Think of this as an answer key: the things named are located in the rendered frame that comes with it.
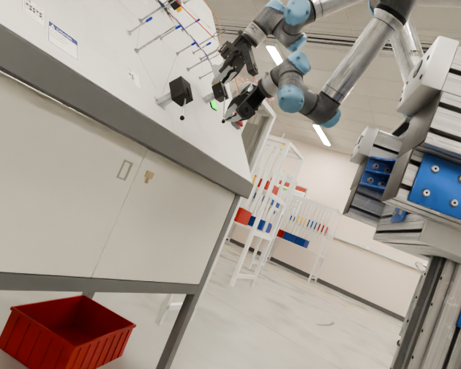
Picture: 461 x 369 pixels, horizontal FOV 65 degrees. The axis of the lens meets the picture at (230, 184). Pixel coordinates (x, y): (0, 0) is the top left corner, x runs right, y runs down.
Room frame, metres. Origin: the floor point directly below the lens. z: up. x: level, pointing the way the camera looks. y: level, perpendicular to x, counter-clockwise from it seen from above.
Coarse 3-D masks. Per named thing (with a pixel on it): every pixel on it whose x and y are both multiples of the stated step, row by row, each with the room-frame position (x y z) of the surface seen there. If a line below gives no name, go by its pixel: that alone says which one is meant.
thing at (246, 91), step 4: (260, 80) 1.16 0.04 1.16; (252, 84) 1.24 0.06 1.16; (260, 84) 1.15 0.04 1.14; (244, 88) 1.26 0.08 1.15; (248, 88) 1.21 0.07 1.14; (252, 88) 1.23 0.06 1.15; (260, 88) 1.16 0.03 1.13; (244, 92) 1.21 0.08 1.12; (248, 92) 1.20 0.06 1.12; (264, 92) 1.16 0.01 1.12; (244, 96) 1.20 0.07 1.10; (268, 96) 1.17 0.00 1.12; (272, 96) 1.17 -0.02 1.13; (240, 100) 1.21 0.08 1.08; (260, 104) 1.22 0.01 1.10; (256, 108) 1.22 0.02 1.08; (252, 112) 1.23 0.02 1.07
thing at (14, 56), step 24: (0, 48) 0.64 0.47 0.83; (24, 48) 0.67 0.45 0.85; (24, 72) 0.68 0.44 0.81; (48, 72) 0.71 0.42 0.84; (72, 72) 0.75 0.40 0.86; (72, 96) 0.77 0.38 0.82; (96, 96) 0.81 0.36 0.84; (96, 120) 0.88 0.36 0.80; (120, 120) 0.88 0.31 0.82; (144, 120) 0.94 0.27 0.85; (144, 144) 0.99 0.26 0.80; (168, 144) 1.04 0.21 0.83; (192, 168) 1.16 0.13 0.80; (216, 168) 1.26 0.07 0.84; (240, 192) 1.44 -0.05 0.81
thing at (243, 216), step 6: (252, 180) 4.34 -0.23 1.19; (258, 186) 4.28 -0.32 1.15; (276, 186) 4.42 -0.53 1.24; (276, 192) 4.47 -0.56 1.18; (240, 210) 4.36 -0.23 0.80; (246, 210) 4.48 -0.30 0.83; (240, 216) 4.40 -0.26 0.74; (246, 216) 4.53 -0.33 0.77; (240, 222) 4.45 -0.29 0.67; (246, 222) 4.59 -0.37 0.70
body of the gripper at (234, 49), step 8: (240, 32) 1.28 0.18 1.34; (240, 40) 1.28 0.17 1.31; (248, 40) 1.26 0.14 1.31; (224, 48) 1.30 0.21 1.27; (232, 48) 1.27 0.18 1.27; (240, 48) 1.28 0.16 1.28; (224, 56) 1.29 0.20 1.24; (240, 56) 1.27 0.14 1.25; (232, 64) 1.28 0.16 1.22; (240, 64) 1.31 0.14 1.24
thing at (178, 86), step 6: (180, 78) 0.99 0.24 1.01; (174, 84) 0.99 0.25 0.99; (180, 84) 0.98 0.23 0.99; (186, 84) 1.00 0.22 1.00; (174, 90) 0.99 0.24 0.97; (180, 90) 0.98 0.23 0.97; (186, 90) 0.99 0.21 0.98; (162, 96) 1.03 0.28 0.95; (168, 96) 1.01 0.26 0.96; (174, 96) 0.98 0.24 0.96; (180, 96) 0.98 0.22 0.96; (186, 96) 0.98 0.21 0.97; (156, 102) 1.02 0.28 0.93; (162, 102) 1.03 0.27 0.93; (168, 102) 1.03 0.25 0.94; (180, 102) 1.01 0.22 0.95; (186, 102) 1.01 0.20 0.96
